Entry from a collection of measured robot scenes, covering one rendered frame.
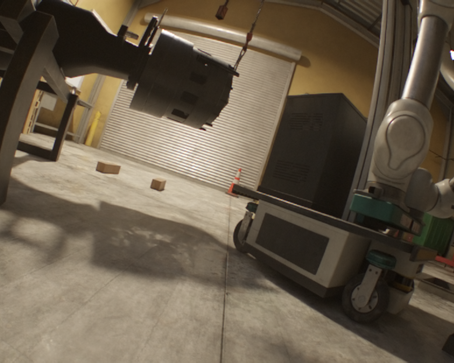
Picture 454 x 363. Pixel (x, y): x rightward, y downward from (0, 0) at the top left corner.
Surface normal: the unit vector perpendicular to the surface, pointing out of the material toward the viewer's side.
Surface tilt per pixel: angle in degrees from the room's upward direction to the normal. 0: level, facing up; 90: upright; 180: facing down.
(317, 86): 90
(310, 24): 90
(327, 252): 90
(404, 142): 96
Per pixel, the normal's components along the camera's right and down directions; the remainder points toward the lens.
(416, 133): -0.58, -0.05
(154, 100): 0.01, 0.83
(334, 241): -0.77, -0.25
